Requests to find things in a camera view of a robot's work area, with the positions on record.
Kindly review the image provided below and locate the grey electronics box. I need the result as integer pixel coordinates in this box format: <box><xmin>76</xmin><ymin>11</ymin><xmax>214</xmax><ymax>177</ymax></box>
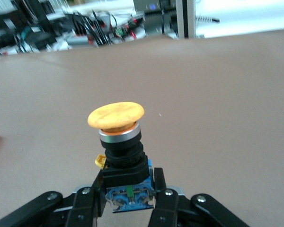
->
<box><xmin>133</xmin><ymin>0</ymin><xmax>162</xmax><ymax>13</ymax></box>

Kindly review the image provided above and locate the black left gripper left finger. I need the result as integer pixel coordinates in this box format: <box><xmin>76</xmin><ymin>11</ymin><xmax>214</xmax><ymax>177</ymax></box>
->
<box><xmin>0</xmin><ymin>169</ymin><xmax>107</xmax><ymax>227</ymax></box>

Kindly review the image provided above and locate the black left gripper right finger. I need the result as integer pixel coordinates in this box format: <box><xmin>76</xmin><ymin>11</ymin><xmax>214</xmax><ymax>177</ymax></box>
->
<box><xmin>148</xmin><ymin>167</ymin><xmax>251</xmax><ymax>227</ymax></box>

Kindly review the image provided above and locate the orange mushroom push button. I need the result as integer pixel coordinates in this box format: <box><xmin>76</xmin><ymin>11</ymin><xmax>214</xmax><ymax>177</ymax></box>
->
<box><xmin>87</xmin><ymin>101</ymin><xmax>155</xmax><ymax>213</ymax></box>

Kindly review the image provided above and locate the silver aluminium frame post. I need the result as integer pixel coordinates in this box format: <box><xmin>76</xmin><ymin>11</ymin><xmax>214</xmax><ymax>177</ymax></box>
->
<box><xmin>176</xmin><ymin>0</ymin><xmax>196</xmax><ymax>39</ymax></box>

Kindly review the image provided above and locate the brown table mat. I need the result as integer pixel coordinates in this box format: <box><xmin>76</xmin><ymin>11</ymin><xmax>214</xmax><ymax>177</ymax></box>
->
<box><xmin>0</xmin><ymin>29</ymin><xmax>284</xmax><ymax>227</ymax></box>

